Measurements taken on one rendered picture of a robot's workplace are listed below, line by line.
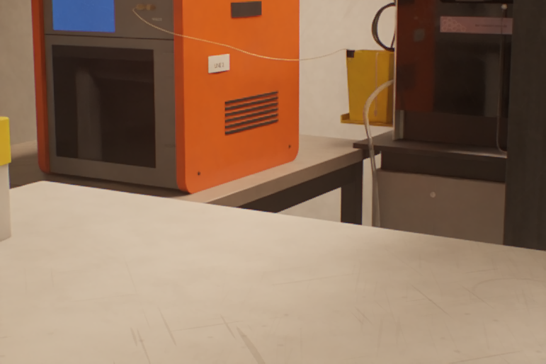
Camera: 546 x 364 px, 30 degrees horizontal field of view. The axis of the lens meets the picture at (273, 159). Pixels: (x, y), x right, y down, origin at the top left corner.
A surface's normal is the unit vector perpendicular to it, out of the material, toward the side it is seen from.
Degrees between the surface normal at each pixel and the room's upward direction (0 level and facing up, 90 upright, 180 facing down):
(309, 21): 90
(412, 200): 90
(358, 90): 93
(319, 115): 90
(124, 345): 0
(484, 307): 0
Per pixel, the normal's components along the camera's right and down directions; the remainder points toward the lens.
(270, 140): 0.86, 0.09
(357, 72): -0.50, 0.21
